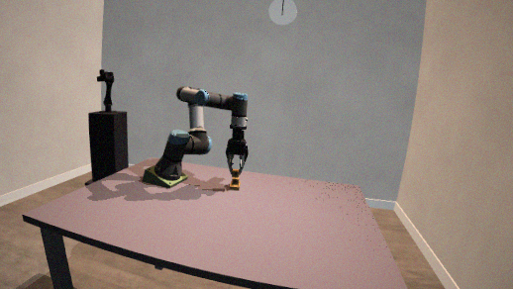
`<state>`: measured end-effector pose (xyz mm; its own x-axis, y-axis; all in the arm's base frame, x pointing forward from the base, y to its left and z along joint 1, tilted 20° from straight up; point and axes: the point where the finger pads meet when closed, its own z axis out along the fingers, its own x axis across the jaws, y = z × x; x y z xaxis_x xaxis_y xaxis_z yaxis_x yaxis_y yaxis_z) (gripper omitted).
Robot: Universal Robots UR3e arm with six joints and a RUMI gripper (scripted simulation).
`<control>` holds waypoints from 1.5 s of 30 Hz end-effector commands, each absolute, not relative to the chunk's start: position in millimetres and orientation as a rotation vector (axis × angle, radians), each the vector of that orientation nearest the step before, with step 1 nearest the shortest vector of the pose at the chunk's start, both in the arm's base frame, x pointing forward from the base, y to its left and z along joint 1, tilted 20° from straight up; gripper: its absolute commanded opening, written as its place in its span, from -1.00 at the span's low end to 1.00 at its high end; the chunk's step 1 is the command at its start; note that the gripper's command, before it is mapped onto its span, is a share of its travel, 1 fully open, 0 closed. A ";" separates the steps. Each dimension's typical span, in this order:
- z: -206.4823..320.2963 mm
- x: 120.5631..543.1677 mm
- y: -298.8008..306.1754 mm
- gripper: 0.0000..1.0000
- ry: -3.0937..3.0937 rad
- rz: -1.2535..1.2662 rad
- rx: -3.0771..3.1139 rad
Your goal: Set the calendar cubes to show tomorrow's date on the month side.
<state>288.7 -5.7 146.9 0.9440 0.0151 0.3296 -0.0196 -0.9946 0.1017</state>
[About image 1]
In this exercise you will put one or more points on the orange wooden tray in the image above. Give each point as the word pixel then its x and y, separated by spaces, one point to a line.
pixel 235 187

